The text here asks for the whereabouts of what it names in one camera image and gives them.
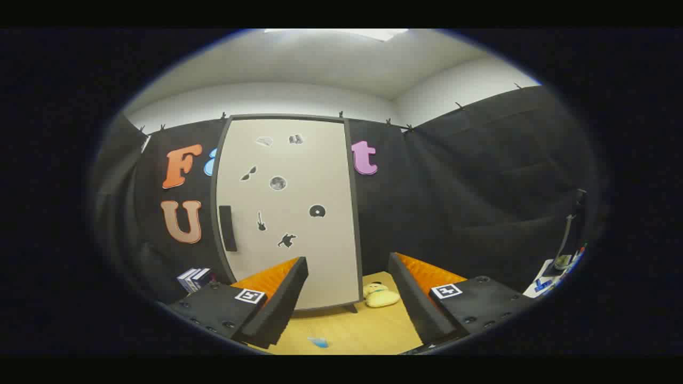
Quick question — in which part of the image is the ceiling light panel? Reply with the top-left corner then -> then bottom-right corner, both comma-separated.
263,28 -> 410,42

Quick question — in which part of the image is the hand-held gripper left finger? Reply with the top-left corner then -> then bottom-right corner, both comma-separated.
168,257 -> 309,350

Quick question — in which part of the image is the black backdrop cloth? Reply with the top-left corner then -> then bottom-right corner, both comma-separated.
91,85 -> 606,305

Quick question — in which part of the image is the dark grey cabinet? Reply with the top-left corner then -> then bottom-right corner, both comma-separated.
211,114 -> 364,314

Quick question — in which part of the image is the black door handle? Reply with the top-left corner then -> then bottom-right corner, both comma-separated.
219,205 -> 237,252

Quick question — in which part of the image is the cream plush toy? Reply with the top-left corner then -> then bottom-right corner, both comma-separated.
363,283 -> 400,308

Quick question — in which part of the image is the white blue book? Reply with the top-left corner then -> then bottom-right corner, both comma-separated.
177,268 -> 199,293

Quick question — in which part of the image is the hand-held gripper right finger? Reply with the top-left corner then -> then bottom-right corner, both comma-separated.
388,252 -> 536,346

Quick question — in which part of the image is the dark blue book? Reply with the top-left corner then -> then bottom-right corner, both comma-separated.
188,268 -> 215,291

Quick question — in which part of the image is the dark thin stand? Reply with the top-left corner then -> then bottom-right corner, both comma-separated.
555,189 -> 587,270

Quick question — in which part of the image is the white side table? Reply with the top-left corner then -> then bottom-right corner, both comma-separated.
523,251 -> 587,298

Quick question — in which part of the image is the light grey cabinet door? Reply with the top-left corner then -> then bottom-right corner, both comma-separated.
216,118 -> 359,311

